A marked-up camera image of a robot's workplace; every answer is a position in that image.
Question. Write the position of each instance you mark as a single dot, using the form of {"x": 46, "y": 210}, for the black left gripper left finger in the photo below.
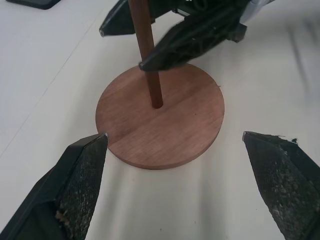
{"x": 65, "y": 190}

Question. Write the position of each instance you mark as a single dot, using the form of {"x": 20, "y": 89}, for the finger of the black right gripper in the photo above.
{"x": 118, "y": 22}

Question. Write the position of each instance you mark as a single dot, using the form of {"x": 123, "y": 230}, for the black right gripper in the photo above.
{"x": 210, "y": 6}

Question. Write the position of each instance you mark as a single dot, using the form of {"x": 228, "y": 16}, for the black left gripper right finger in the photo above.
{"x": 282, "y": 180}

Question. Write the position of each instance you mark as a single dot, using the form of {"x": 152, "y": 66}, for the brown wooden pole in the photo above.
{"x": 145, "y": 37}

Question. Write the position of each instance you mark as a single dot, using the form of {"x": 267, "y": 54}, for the round wooden base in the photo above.
{"x": 165, "y": 130}

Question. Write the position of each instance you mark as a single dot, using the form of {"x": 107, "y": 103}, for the black flat object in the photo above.
{"x": 32, "y": 3}

